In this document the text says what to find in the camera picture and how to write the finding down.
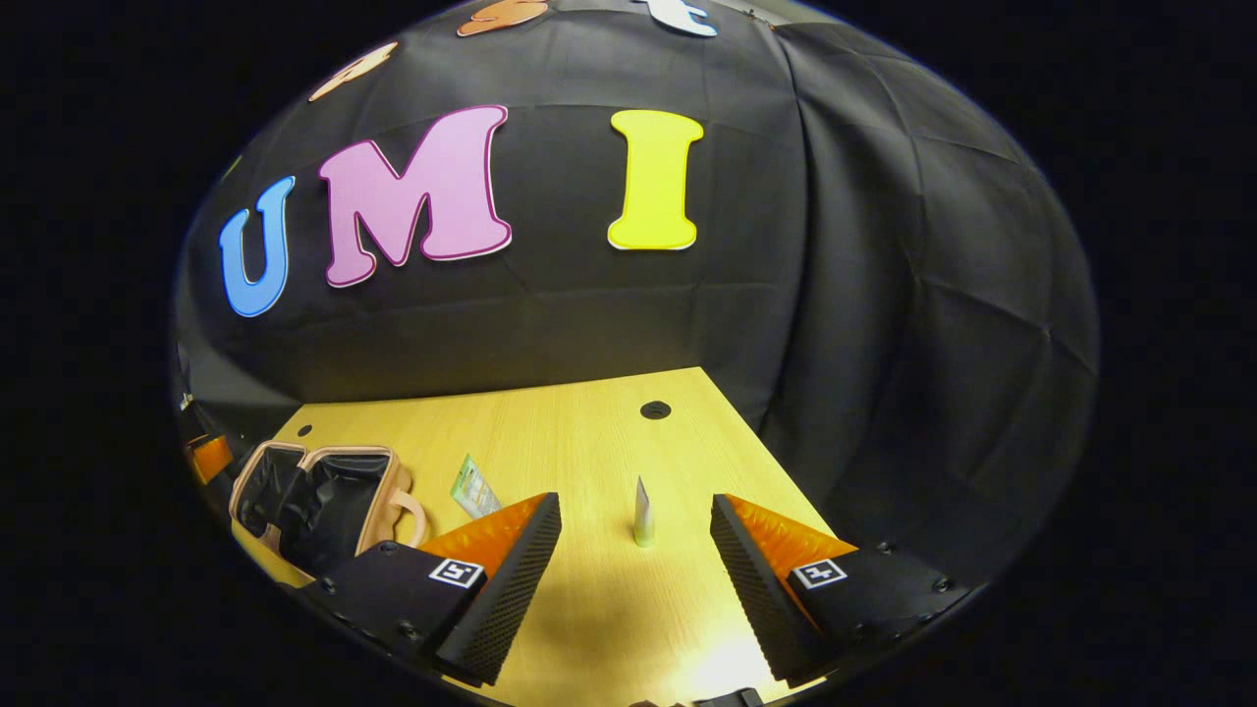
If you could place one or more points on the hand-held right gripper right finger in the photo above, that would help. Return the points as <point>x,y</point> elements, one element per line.
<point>756,594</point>

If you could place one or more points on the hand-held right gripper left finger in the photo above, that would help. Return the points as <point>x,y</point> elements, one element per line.
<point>501,599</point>

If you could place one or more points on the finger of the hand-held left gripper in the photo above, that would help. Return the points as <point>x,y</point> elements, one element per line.
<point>209,458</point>

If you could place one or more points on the green white skin care tube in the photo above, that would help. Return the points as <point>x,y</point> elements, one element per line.
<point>475,488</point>

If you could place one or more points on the pink suitcase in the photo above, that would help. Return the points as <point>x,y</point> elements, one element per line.
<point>324,511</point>

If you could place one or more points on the black backdrop cloth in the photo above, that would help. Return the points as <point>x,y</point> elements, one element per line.
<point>589,314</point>

